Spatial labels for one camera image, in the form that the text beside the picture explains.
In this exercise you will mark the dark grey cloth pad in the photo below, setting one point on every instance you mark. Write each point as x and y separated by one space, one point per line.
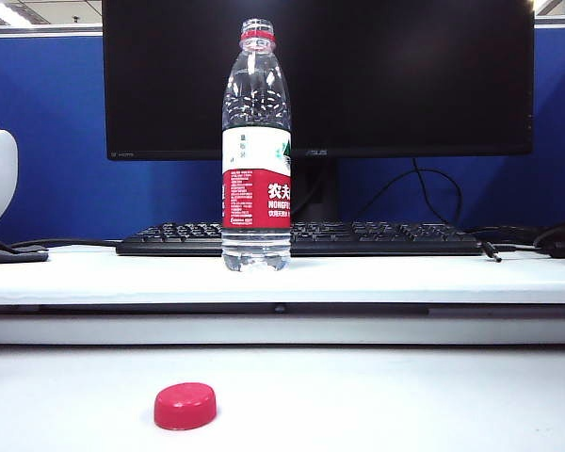
15 256

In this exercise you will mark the clear plastic water bottle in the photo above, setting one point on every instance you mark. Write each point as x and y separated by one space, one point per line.
256 198

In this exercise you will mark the black ASUS monitor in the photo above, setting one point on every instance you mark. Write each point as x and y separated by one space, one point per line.
405 94

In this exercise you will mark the black Logitech keyboard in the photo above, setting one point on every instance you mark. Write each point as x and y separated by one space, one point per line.
383 235

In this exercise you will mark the red bottle cap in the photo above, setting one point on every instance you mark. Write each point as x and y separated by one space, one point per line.
185 406

